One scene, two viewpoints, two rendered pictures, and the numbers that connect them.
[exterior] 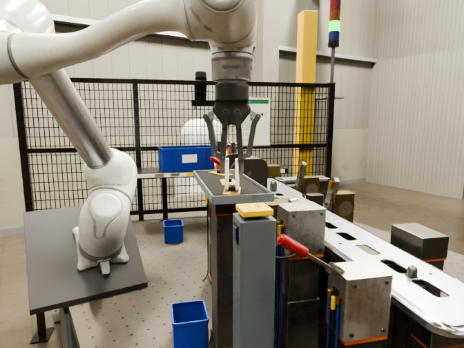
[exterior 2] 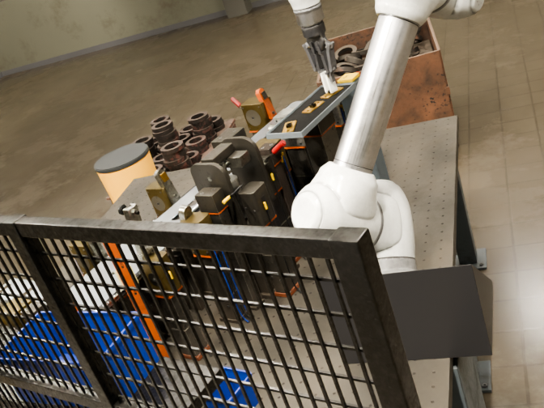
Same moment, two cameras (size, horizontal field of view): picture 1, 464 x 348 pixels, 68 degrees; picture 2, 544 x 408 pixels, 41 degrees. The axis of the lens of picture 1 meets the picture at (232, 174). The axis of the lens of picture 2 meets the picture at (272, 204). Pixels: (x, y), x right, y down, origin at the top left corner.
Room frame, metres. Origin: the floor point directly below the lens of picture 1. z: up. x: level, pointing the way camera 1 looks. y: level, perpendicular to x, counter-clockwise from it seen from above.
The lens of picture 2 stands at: (2.38, 1.68, 1.94)
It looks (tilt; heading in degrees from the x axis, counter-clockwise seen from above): 25 degrees down; 234
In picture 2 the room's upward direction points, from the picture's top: 20 degrees counter-clockwise
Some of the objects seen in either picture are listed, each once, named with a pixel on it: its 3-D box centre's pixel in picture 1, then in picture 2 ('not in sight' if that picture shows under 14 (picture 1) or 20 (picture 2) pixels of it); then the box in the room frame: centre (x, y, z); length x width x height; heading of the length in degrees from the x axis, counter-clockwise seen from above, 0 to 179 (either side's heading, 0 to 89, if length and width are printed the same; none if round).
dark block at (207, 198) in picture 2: not in sight; (231, 250); (1.37, 0.00, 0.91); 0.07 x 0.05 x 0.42; 103
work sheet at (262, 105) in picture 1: (253, 121); not in sight; (2.21, -0.14, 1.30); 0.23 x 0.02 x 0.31; 103
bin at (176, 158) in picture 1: (186, 157); (78, 358); (2.00, 0.27, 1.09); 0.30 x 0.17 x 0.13; 112
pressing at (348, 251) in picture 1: (309, 213); (212, 185); (1.18, -0.27, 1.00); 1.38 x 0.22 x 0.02; 13
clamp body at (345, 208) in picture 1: (342, 235); (173, 227); (1.29, -0.43, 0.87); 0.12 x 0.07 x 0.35; 103
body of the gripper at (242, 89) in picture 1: (231, 104); (316, 36); (0.78, 0.00, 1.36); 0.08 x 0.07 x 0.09; 87
